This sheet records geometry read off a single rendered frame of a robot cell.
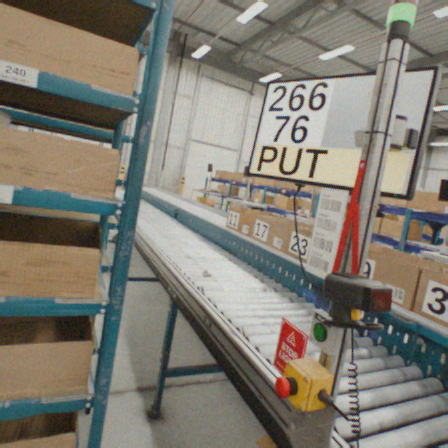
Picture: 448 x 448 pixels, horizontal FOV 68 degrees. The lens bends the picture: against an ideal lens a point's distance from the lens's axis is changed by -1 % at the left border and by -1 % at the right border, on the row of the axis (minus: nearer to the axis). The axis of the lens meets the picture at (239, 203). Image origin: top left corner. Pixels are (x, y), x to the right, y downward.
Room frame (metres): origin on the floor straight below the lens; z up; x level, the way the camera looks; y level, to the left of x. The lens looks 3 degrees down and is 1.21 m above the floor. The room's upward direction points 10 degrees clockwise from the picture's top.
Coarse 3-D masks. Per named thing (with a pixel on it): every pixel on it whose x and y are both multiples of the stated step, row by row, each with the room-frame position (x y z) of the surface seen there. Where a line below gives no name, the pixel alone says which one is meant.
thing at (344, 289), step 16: (336, 272) 0.62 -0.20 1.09; (336, 288) 0.60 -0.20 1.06; (352, 288) 0.57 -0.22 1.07; (368, 288) 0.54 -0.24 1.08; (384, 288) 0.56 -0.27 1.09; (336, 304) 0.61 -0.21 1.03; (352, 304) 0.56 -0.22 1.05; (368, 304) 0.54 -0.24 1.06; (384, 304) 0.55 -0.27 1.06; (336, 320) 0.61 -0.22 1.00; (352, 320) 0.59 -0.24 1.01
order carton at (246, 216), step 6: (228, 210) 2.54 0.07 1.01; (234, 210) 2.45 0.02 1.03; (240, 210) 2.37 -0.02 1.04; (246, 210) 2.61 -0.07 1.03; (252, 210) 2.64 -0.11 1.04; (228, 216) 2.52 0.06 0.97; (240, 216) 2.36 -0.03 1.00; (246, 216) 2.28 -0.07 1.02; (252, 216) 2.22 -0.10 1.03; (270, 216) 2.26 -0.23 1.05; (276, 216) 2.48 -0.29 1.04; (240, 222) 2.34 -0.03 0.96; (246, 222) 2.27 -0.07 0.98; (252, 222) 2.20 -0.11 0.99; (234, 228) 2.41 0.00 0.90; (240, 228) 2.33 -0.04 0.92; (246, 234) 2.25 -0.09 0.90
